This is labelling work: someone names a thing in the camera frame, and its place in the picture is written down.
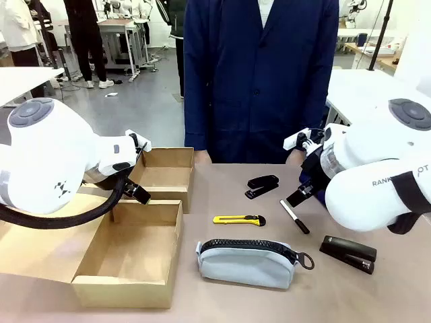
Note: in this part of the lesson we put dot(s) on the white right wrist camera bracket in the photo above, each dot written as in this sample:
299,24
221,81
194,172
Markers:
291,141

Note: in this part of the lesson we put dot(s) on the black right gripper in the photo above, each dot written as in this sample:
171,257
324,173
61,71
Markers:
314,168

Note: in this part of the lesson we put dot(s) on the person's right hand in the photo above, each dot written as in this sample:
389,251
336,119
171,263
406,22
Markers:
202,157

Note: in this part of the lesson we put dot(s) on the grey zipper pencil case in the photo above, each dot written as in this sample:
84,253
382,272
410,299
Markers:
246,266

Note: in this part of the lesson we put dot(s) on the person's right forearm blue sleeve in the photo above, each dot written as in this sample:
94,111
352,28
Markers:
195,117

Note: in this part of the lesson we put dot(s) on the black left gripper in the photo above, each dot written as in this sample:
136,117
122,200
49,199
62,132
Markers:
101,180

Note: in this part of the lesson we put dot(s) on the white table grey legs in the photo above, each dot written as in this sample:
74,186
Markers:
23,82

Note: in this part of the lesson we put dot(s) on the white paper scrap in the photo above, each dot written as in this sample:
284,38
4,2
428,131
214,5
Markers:
111,95

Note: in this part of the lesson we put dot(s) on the yellow utility knife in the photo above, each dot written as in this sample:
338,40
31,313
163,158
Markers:
235,220

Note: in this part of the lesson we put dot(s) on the white black marker pen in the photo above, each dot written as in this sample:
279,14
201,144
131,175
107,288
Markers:
293,217

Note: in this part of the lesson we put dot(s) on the large open cardboard box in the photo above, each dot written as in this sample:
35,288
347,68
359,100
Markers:
134,255

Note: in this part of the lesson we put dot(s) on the black tripod pole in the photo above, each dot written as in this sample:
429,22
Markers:
382,30

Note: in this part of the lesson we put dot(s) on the white table rounded corner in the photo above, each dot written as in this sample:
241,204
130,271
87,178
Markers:
363,91

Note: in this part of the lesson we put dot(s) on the person's left forearm blue sleeve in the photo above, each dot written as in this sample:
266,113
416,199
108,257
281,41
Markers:
313,107

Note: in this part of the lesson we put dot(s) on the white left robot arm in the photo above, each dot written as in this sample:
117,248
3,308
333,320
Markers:
43,151

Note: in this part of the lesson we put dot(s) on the wooden desk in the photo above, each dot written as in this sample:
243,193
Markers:
380,55

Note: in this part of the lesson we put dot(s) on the bystander in black clothes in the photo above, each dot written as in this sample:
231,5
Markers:
85,37

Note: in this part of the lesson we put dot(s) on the person in blue coat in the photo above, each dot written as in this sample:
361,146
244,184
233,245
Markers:
256,84

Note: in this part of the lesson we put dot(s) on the small open cardboard box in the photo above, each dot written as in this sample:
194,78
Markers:
168,175

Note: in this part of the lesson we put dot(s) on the grey metal workbench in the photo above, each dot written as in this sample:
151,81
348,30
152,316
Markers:
118,40

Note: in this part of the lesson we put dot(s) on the black stand pole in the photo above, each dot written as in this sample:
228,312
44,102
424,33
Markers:
50,40

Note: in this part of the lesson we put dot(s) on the person's left hand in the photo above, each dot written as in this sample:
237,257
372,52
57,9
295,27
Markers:
293,158

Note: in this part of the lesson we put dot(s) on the bystander in white jacket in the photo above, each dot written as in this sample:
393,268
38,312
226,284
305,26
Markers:
17,30

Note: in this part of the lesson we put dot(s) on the small black stapler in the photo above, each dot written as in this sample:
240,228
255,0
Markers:
261,186

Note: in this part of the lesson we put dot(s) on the bystander in striped black jacket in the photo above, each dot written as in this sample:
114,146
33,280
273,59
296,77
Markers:
176,27

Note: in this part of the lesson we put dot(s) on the large black stapler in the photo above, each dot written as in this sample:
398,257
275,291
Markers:
348,253

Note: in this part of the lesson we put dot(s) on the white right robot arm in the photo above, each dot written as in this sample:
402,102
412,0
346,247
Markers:
363,202

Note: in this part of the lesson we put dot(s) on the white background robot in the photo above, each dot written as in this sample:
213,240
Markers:
356,11

